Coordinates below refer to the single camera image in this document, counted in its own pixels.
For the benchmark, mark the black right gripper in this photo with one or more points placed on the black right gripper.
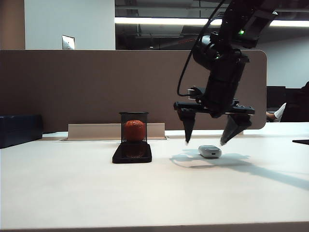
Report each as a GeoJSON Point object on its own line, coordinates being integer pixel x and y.
{"type": "Point", "coordinates": [224, 84]}

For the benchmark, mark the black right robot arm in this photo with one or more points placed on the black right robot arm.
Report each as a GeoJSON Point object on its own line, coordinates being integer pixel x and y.
{"type": "Point", "coordinates": [231, 19]}

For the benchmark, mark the long ceiling light strip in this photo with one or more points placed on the long ceiling light strip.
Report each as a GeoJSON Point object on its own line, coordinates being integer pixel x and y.
{"type": "Point", "coordinates": [157, 21]}

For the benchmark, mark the seated person in dark clothing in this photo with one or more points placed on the seated person in dark clothing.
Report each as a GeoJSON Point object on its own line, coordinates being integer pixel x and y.
{"type": "Point", "coordinates": [297, 106]}

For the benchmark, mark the metal wall plate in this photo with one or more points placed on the metal wall plate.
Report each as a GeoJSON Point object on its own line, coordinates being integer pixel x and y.
{"type": "Point", "coordinates": [68, 42]}

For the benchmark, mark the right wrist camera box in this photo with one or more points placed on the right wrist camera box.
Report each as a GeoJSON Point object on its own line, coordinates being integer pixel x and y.
{"type": "Point", "coordinates": [194, 93]}

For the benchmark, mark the dark blue box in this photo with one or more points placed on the dark blue box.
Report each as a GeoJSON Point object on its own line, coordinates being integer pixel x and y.
{"type": "Point", "coordinates": [19, 130]}

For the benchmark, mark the black flat mat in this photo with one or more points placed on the black flat mat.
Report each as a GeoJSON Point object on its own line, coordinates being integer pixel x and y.
{"type": "Point", "coordinates": [301, 141]}

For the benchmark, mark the orange tangerine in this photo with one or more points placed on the orange tangerine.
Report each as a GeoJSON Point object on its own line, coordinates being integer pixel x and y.
{"type": "Point", "coordinates": [134, 130]}

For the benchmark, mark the black mesh pen holder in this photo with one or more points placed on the black mesh pen holder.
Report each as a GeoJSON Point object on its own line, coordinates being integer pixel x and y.
{"type": "Point", "coordinates": [134, 116]}

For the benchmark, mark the black smartphone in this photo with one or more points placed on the black smartphone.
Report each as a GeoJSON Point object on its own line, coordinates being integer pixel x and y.
{"type": "Point", "coordinates": [131, 155]}

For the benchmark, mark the computer monitor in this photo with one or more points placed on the computer monitor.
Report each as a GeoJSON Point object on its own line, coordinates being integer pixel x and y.
{"type": "Point", "coordinates": [275, 96]}

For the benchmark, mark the brown desk partition panel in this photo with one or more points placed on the brown desk partition panel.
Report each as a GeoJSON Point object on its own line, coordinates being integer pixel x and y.
{"type": "Point", "coordinates": [72, 84]}

